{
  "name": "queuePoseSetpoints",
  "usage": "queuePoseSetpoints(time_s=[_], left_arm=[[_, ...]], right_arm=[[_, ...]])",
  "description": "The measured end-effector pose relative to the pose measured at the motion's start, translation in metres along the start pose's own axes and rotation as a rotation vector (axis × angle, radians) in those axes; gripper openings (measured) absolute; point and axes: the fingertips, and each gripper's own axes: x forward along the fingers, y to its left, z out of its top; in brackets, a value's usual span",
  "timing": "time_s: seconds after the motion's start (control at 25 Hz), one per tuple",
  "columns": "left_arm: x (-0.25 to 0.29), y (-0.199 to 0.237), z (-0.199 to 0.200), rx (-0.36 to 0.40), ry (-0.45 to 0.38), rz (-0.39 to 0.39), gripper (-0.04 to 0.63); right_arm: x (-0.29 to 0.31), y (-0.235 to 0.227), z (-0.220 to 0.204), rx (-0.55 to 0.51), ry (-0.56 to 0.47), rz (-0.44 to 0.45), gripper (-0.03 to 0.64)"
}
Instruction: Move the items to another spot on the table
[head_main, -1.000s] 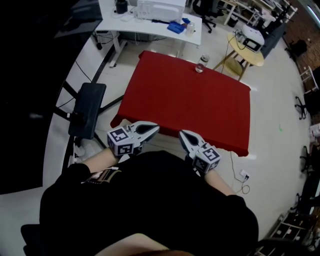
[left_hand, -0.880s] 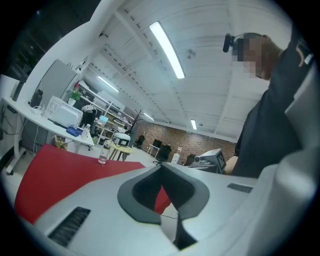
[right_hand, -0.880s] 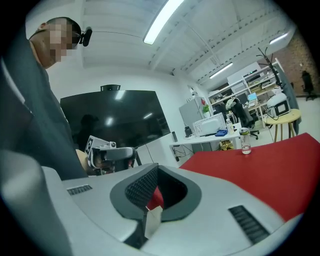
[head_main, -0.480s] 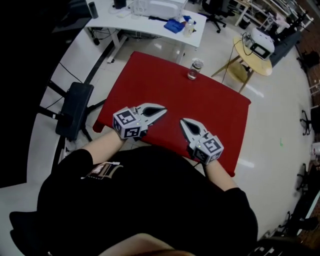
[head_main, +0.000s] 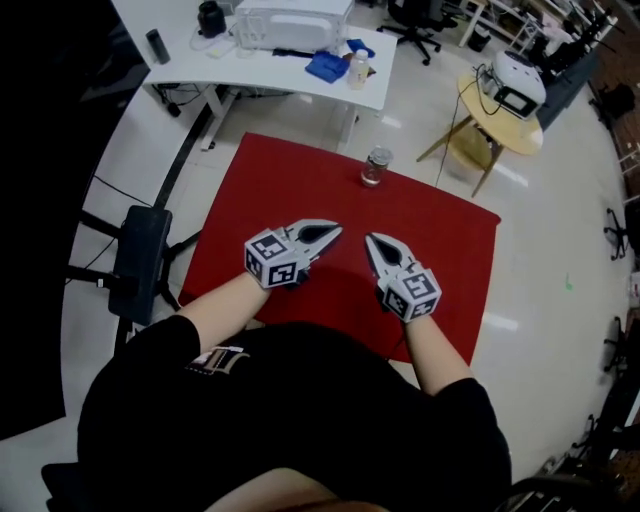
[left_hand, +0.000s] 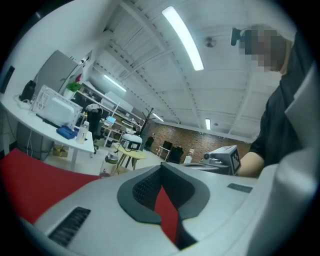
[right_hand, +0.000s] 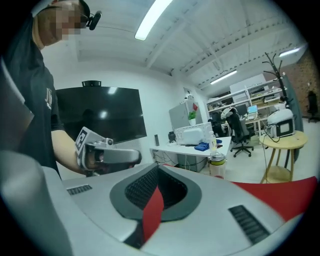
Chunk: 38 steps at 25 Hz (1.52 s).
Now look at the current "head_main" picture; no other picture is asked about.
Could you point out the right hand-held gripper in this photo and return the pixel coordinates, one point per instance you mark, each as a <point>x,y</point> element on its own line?
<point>410,295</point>

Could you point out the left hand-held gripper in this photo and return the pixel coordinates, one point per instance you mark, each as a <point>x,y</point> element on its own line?
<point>272,257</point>

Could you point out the clear glass jar item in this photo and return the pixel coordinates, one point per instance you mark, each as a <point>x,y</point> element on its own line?
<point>375,167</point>

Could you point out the person's right forearm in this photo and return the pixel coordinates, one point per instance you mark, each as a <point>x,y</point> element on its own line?
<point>432,355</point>

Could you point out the person's left forearm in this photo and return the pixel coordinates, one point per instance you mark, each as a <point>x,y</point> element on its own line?
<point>225,305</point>

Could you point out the red cloth covered table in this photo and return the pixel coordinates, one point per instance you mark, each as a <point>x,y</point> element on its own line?
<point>310,190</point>

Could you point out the white office desk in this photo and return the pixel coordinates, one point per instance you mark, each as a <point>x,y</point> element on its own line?
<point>280,75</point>

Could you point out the blue cloth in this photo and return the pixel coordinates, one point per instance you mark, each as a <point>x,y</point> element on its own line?
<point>326,66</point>

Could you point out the clear plastic bottle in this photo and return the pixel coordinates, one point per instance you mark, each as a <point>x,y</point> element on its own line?
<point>358,70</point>

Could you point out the round wooden side table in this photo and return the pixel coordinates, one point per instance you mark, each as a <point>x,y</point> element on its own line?
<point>505,127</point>

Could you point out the black padded stool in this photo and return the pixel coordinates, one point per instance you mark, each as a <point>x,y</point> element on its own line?
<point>142,260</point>

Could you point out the person's black shirt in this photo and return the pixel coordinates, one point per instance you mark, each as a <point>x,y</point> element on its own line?
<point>280,425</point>

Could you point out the white box-shaped appliance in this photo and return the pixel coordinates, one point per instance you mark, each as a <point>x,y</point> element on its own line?
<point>295,22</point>

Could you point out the white domed appliance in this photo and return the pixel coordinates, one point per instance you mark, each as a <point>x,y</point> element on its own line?
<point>517,82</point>

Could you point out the black chair base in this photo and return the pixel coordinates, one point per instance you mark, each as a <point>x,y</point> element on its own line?
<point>617,235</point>

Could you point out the black office chair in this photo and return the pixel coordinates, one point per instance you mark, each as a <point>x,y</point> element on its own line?
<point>417,22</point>

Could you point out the black waste bin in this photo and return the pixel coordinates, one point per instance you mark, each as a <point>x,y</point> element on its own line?
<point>479,39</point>

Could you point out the black jar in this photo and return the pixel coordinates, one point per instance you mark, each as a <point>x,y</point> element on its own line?
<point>210,19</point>

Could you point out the black cylinder flask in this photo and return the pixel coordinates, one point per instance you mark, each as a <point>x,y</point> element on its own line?
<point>157,46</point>

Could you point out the person's bare leg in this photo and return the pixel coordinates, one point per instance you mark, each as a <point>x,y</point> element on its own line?
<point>280,492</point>

